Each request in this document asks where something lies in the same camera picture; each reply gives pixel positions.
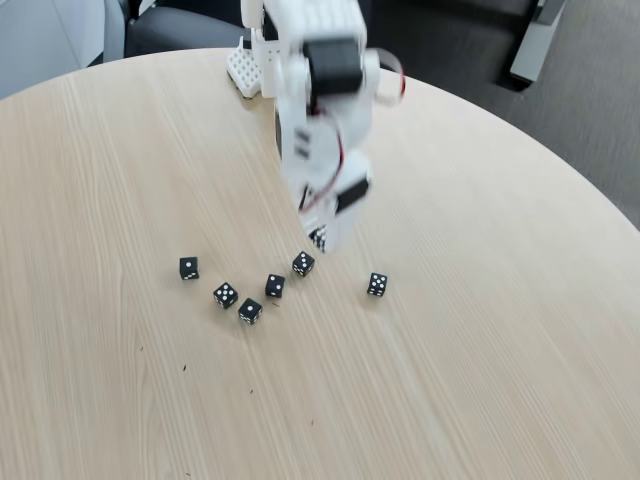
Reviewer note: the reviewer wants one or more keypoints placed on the black die white pips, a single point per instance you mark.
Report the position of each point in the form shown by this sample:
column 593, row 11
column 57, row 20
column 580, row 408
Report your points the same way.
column 225, row 295
column 275, row 285
column 188, row 268
column 319, row 239
column 377, row 284
column 250, row 310
column 303, row 263

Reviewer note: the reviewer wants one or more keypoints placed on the grey desk leg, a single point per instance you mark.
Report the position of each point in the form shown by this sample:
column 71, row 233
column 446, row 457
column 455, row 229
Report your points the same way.
column 535, row 45

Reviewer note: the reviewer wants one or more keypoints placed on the black office chair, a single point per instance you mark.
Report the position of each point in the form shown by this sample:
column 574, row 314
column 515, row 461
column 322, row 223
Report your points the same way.
column 175, row 30

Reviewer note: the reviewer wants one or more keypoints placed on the white cabinet panel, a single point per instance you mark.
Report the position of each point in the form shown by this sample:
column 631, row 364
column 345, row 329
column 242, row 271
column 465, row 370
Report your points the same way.
column 40, row 40

